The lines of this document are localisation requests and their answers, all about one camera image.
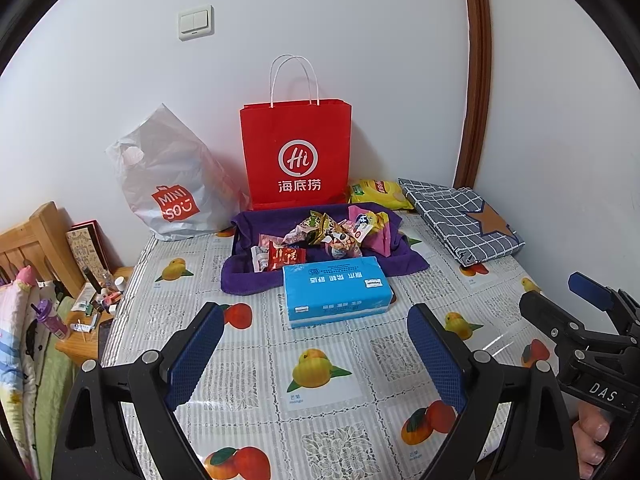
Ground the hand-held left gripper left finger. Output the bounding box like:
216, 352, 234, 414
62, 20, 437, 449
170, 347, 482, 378
50, 301, 227, 480

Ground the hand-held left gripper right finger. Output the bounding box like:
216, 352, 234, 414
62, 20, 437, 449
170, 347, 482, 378
406, 303, 583, 480

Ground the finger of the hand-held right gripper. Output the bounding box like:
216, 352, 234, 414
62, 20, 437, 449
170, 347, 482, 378
568, 271, 640, 336
519, 290, 601, 356

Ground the purple towel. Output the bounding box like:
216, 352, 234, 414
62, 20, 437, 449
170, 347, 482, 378
221, 202, 431, 297

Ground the white and pink snack packet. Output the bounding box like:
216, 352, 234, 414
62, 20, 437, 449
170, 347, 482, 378
250, 245, 273, 274

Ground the red snack packet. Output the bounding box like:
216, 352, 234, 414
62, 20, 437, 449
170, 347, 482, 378
267, 240, 307, 272

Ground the white cartoon snack packet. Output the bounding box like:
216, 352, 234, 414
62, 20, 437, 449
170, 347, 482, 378
320, 225, 363, 259

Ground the green snack packet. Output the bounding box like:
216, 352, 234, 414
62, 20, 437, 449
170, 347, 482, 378
299, 210, 326, 246

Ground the person's right hand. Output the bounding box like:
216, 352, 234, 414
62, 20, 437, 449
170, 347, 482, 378
572, 402, 613, 466

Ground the dark phone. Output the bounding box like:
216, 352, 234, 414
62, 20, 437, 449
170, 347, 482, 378
97, 319, 115, 358

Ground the fruit print tablecloth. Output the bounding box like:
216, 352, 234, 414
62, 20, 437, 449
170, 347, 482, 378
97, 210, 581, 480

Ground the blue tissue pack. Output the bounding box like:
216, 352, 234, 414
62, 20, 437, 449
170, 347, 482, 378
282, 256, 396, 330

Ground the wooden nightstand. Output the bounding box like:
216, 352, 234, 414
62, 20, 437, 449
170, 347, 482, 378
54, 266, 135, 361

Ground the white cream tube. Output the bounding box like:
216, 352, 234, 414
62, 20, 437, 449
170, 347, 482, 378
75, 282, 97, 313

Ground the grey checked folded cloth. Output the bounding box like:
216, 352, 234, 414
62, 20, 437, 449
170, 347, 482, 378
398, 178, 526, 267

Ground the pink and yellow snack packet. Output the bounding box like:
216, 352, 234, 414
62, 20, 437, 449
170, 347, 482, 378
347, 205, 391, 257

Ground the purple bottle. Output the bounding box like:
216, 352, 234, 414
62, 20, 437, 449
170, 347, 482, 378
31, 299, 71, 341

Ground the yellow chip bag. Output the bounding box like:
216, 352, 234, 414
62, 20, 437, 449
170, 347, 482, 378
347, 178, 416, 211

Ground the bedding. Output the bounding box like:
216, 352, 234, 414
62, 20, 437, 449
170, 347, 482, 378
0, 265, 76, 480

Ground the white plastic shopping bag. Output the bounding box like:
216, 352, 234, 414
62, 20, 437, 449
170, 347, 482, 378
105, 104, 251, 242

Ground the wooden headboard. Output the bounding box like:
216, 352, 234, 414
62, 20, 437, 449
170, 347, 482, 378
0, 201, 83, 301

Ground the red paper bag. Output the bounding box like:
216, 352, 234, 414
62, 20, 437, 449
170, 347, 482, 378
239, 55, 352, 211

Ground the brown wooden door frame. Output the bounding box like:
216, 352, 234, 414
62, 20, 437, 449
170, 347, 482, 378
452, 0, 493, 191

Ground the white light switch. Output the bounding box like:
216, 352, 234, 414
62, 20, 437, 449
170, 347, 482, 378
178, 5, 216, 41

